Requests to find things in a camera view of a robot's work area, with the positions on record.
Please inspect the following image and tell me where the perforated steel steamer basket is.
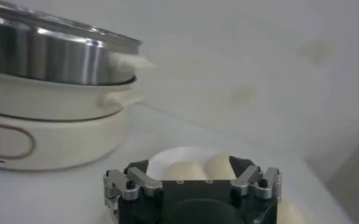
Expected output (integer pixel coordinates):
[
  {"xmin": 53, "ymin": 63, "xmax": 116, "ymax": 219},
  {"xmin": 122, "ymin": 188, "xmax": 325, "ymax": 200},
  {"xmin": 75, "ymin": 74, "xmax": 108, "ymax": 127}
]
[{"xmin": 0, "ymin": 0, "xmax": 155, "ymax": 86}]

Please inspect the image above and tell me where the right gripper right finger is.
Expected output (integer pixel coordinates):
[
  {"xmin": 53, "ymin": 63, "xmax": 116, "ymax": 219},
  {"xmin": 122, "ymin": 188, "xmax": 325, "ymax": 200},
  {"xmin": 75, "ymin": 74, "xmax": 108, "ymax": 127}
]
[{"xmin": 229, "ymin": 155, "xmax": 282, "ymax": 200}]

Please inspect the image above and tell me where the white round plate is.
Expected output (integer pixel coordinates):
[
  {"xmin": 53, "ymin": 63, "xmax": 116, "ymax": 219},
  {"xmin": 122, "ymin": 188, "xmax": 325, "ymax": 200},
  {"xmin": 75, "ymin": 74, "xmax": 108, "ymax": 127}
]
[{"xmin": 147, "ymin": 147, "xmax": 238, "ymax": 181}]

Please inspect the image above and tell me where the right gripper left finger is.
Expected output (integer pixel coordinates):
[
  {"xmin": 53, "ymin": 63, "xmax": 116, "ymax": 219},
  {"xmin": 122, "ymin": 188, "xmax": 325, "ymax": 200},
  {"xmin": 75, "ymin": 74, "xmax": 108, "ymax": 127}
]
[{"xmin": 102, "ymin": 158, "xmax": 164, "ymax": 211}]

